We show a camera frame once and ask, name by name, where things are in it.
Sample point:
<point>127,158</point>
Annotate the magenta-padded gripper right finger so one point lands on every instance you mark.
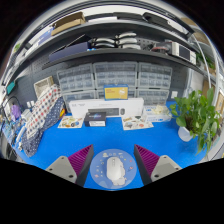
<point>165,168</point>

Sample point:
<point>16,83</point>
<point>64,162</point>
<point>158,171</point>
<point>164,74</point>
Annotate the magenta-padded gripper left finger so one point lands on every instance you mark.
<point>63,169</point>

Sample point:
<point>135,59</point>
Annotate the grey computer mouse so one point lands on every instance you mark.
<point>116,170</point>

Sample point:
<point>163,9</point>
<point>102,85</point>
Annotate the round blue rabbit mouse pad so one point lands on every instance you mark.
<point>98,166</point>

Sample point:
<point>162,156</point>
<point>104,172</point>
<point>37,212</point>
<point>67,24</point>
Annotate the white sticker sheet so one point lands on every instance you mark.
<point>137,123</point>
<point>70,122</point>

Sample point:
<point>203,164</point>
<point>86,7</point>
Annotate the white and blue glove box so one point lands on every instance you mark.
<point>156,116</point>

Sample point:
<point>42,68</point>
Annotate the patterned checkered cloth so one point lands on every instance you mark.
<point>43,116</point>

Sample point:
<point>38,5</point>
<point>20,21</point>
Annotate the small black box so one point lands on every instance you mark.
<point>95,119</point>

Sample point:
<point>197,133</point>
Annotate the green plant in white pot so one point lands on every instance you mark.
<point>196,113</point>

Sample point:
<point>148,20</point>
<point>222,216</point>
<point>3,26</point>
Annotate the long white keyboard box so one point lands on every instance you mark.
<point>80,106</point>

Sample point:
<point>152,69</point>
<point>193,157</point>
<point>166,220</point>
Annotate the white mesh basket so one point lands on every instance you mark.
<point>43,86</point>

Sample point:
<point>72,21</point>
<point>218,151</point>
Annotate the yellow card box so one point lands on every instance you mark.
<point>116,92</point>

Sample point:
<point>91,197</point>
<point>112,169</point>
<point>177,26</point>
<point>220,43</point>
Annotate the dark shelf unit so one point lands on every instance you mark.
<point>116,51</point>

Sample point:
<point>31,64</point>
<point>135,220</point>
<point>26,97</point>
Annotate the white wall socket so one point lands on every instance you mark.
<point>174,94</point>

